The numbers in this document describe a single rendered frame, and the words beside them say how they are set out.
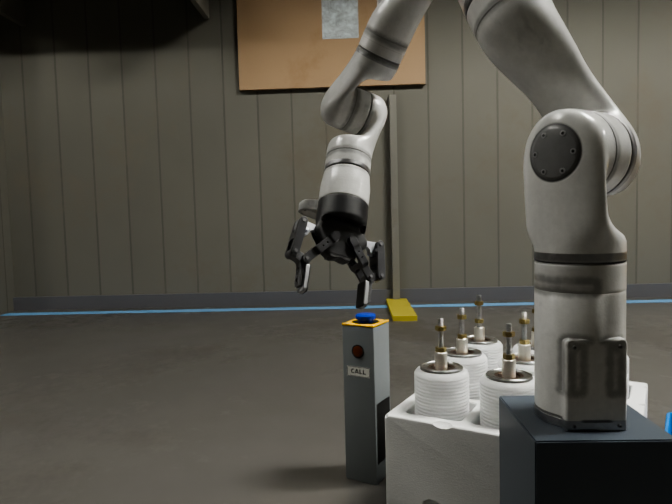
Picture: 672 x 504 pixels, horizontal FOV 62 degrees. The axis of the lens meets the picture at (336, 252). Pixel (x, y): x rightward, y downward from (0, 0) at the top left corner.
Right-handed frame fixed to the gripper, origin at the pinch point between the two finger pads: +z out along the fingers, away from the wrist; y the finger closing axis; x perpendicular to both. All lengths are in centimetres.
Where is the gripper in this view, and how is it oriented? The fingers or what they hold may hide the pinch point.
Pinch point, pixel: (332, 296)
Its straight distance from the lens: 76.9
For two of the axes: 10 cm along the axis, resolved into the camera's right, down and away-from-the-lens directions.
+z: -1.1, 9.2, -3.8
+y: 8.8, 2.6, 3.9
